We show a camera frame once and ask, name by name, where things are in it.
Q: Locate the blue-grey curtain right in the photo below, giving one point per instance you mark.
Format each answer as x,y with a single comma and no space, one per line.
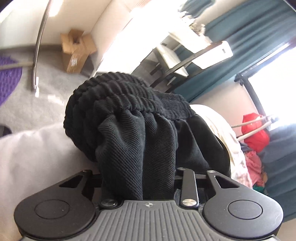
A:
278,160

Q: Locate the pastel bed sheet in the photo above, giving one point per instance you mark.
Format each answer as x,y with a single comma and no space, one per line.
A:
34,160

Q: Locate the black pants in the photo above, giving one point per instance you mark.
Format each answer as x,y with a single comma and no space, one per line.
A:
139,136

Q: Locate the cardboard box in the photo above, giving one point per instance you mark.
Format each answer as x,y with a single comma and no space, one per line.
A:
76,47

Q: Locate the white chair black frame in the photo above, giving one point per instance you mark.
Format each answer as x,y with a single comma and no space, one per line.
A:
190,67

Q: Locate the white desk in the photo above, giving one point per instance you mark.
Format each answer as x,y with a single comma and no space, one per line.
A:
148,27

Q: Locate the green garment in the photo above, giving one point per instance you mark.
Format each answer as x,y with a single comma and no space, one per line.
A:
260,189

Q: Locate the pink garment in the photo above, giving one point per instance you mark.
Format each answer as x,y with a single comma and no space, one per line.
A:
255,169

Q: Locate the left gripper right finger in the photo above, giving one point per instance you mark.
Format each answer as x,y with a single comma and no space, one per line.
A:
186,187

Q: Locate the garment steamer stand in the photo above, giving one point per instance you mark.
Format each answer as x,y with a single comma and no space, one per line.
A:
265,121

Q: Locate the chrome curved pole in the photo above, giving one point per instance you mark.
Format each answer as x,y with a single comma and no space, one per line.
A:
37,47

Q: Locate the window frame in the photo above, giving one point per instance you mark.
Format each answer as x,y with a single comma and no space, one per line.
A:
243,76

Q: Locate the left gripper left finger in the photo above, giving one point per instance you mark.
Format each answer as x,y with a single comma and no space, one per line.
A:
102,197

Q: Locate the purple floor mat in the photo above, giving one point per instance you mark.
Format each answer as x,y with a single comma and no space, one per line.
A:
9,80

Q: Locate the teal curtain left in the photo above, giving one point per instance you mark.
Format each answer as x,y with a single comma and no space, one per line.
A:
252,29

